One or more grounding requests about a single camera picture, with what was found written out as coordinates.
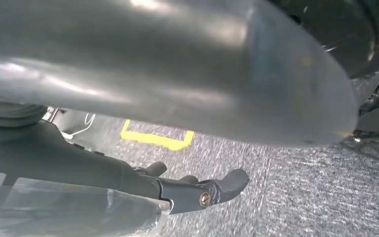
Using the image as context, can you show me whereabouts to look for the yellow floor tape square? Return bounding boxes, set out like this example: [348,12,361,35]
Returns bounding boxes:
[120,119,196,152]

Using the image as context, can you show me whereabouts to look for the white power cable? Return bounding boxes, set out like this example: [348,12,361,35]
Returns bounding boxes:
[60,112,97,141]

